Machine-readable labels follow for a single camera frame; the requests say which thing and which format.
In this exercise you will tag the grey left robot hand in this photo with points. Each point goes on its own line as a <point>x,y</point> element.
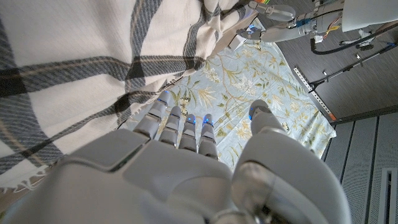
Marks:
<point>280,32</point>

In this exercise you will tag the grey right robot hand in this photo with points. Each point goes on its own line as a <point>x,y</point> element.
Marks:
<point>174,180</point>

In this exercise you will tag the beige plaid fringed scarf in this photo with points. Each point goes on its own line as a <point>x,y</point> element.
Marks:
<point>81,37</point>

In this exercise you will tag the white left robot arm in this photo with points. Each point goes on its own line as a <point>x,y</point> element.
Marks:
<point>370,14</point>

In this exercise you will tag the floral printed backdrop cloth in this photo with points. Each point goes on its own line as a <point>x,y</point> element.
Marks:
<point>248,77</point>

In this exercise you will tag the thin black metal rod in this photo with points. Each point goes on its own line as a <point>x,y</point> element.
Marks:
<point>348,68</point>

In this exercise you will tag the perforated metal rail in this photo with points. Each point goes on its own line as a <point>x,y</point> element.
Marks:
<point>314,95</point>

